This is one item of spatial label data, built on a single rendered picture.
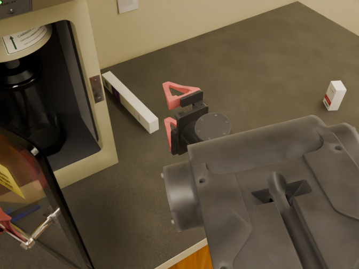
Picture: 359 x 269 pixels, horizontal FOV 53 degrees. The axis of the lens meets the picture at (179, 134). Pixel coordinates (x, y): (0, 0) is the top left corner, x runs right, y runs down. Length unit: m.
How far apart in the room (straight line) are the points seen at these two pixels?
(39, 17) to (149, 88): 0.58
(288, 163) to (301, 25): 1.39
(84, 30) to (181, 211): 0.55
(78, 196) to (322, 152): 0.79
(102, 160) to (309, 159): 0.79
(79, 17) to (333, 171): 0.58
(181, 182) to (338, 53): 1.28
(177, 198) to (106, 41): 1.10
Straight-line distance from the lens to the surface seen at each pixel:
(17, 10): 0.61
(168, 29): 1.37
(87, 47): 0.72
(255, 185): 0.17
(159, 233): 0.85
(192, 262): 1.01
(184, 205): 0.20
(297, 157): 0.19
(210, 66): 1.27
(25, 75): 0.78
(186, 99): 0.64
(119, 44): 1.30
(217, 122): 0.56
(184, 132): 0.65
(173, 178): 0.20
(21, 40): 0.71
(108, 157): 0.94
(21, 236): 0.59
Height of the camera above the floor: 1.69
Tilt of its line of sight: 47 degrees down
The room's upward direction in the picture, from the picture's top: straight up
